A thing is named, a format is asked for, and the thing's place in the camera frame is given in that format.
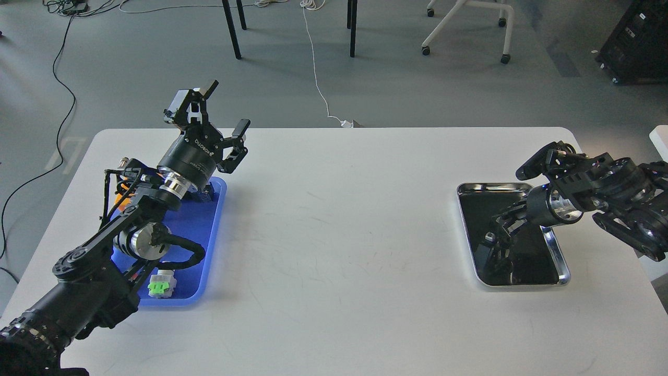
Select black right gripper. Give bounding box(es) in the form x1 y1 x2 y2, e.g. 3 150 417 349
483 185 583 262

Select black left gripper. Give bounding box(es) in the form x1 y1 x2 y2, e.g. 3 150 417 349
158 79 251 190

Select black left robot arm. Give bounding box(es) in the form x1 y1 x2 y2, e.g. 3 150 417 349
2 80 250 375

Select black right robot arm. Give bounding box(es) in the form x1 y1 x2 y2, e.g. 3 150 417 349
478 141 667 262

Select orange industrial part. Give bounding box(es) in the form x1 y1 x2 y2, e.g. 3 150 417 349
115 179 136 212

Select silver metal tray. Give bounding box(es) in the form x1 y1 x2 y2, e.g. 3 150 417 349
457 183 571 291

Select black connector with yellow green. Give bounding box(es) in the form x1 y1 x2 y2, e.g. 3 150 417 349
193 183 216 203

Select blue plastic tray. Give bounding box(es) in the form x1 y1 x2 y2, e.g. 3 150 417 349
138 178 226 307

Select green and grey connector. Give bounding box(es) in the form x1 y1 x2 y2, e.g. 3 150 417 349
147 269 177 298

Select white object at right edge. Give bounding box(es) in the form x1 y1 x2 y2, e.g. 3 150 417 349
649 125 668 162

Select black table legs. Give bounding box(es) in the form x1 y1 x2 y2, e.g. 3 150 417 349
222 0 360 60

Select black equipment case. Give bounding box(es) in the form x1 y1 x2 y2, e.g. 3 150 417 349
595 1 667 85

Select white rolling chair base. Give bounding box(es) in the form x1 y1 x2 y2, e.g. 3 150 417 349
422 0 516 65

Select white cable on floor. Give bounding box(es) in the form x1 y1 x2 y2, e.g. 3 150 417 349
120 0 355 128

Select black cable on floor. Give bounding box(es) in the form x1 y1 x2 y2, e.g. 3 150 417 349
0 0 118 283

